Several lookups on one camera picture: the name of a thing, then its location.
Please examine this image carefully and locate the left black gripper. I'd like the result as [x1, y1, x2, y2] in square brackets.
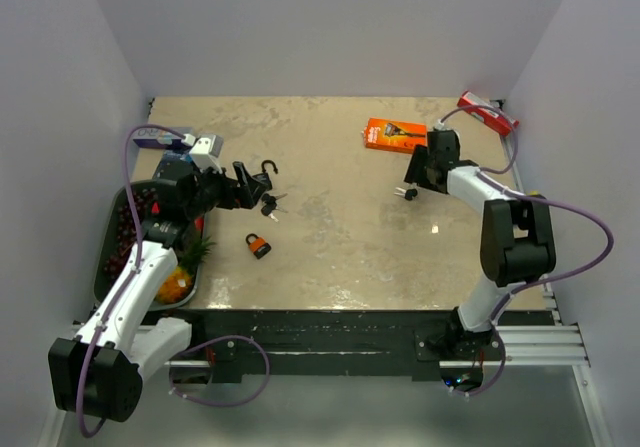
[186, 160, 267, 220]

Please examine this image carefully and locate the black Kaijing padlock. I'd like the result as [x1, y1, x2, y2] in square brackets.
[253, 159, 279, 192]

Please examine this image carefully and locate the black key bunch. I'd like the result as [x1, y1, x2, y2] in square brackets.
[260, 192, 287, 222]

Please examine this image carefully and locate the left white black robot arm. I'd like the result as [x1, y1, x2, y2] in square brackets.
[48, 160, 272, 422]

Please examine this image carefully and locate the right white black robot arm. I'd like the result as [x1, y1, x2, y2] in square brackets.
[396, 130, 556, 360]

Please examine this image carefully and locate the orange razor box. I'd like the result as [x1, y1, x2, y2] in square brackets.
[363, 118, 427, 155]

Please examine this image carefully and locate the orange black padlock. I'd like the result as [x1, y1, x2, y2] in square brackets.
[245, 233, 272, 259]

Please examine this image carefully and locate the red box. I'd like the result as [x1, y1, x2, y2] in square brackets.
[457, 90, 519, 136]

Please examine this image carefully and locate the white blue toothpaste box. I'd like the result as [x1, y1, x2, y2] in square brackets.
[131, 127, 186, 151]

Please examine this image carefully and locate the orange toy pineapple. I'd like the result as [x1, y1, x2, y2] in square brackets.
[154, 237, 215, 305]

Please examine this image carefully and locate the dark red grape bunch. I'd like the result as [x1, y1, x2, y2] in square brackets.
[103, 187, 156, 285]

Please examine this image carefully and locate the grey fruit tray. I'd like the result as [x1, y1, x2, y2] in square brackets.
[94, 180, 206, 312]

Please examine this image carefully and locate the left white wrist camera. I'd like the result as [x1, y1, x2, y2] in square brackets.
[181, 134, 224, 173]

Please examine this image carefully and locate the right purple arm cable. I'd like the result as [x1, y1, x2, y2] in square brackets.
[437, 105, 615, 328]

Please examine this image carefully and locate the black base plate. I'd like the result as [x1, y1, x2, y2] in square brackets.
[172, 309, 505, 383]

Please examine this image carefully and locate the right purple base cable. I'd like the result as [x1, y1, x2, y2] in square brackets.
[448, 326, 507, 398]

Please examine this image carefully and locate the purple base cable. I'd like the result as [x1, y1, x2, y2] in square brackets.
[168, 335, 271, 409]
[448, 326, 507, 398]

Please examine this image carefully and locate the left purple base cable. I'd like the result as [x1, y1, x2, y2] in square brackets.
[168, 335, 271, 409]

